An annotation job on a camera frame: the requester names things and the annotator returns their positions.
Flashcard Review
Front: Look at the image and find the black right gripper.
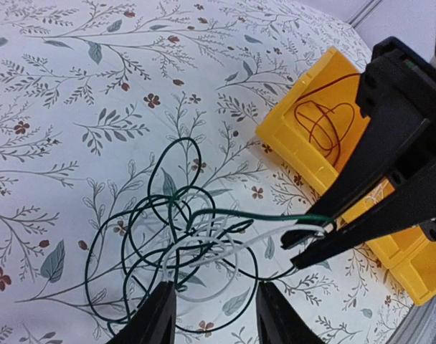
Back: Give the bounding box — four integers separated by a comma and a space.
279, 35, 436, 250

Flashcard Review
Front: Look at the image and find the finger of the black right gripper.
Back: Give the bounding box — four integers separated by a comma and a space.
290, 158, 436, 269

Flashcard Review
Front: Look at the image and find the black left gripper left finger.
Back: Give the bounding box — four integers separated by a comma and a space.
110, 282, 176, 344

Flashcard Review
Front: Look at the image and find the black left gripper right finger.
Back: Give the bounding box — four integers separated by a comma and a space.
256, 282, 324, 344

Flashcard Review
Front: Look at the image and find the red cable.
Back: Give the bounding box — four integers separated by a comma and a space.
293, 73, 362, 168

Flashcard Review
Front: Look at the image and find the green cable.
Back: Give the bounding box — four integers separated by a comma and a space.
85, 137, 337, 338

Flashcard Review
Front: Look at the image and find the cable pile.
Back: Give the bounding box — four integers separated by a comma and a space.
85, 137, 337, 338

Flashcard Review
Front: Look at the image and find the yellow three-compartment bin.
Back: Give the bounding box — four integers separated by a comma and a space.
256, 48, 436, 305

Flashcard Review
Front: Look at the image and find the floral table cloth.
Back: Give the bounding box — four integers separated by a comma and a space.
0, 0, 416, 344

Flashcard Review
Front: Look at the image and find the aluminium front rail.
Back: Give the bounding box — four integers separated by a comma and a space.
387, 296, 436, 343

